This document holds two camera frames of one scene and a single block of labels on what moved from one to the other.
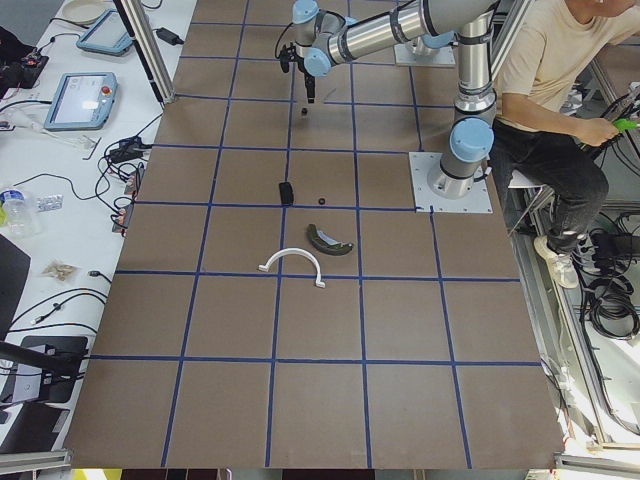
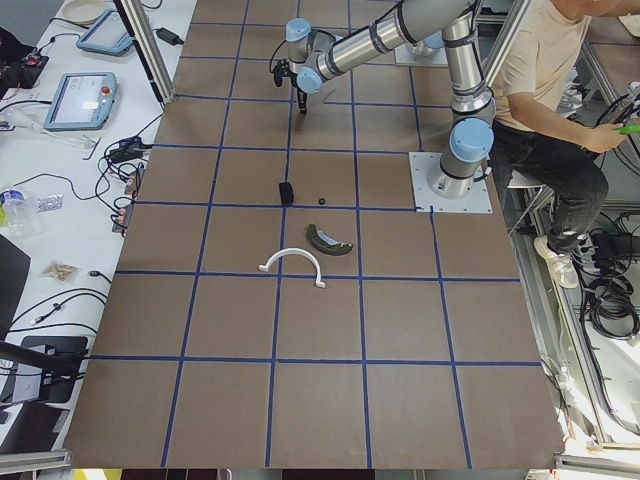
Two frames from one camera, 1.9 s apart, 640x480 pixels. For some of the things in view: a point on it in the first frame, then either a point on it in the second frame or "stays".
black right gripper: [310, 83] to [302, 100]
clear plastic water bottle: [15, 213] stays
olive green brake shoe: [327, 243] stays
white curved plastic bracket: [264, 267] stays
